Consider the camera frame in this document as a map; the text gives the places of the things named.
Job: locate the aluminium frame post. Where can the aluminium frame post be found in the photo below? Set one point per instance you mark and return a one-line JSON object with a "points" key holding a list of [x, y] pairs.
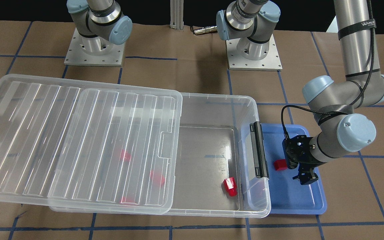
{"points": [[176, 14]]}

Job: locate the blue plastic tray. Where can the blue plastic tray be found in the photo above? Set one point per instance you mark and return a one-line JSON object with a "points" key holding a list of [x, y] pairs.
{"points": [[288, 196]]}

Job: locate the clear plastic storage box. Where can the clear plastic storage box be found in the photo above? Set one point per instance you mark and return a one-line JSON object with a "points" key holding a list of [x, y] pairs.
{"points": [[214, 144]]}

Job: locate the red block in box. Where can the red block in box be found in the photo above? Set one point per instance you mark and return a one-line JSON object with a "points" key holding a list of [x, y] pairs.
{"points": [[230, 186]]}

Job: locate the red block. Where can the red block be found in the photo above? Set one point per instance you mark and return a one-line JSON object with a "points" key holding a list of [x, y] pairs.
{"points": [[127, 200], [124, 156], [280, 165], [230, 186], [157, 179]]}

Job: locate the black box latch handle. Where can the black box latch handle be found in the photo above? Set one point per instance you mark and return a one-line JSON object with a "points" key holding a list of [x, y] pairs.
{"points": [[259, 159]]}

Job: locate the red block under lid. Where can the red block under lid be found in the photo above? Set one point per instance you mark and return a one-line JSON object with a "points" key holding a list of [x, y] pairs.
{"points": [[157, 179], [127, 200], [124, 156]]}

